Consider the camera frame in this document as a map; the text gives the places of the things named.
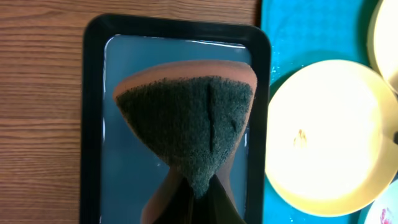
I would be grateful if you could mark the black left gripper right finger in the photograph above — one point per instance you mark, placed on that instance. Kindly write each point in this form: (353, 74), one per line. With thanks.
(221, 207)

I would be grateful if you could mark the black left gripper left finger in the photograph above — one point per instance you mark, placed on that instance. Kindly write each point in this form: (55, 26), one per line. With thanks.
(172, 202)

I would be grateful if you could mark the yellow plate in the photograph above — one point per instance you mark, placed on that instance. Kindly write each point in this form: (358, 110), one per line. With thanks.
(330, 145)
(382, 41)

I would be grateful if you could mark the light blue plate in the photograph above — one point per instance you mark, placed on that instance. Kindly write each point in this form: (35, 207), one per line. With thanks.
(383, 210)

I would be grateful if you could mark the black water tray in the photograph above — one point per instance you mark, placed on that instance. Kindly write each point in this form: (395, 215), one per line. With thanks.
(118, 172)

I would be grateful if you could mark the blue serving tray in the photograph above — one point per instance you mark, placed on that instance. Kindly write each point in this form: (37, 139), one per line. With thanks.
(303, 33)

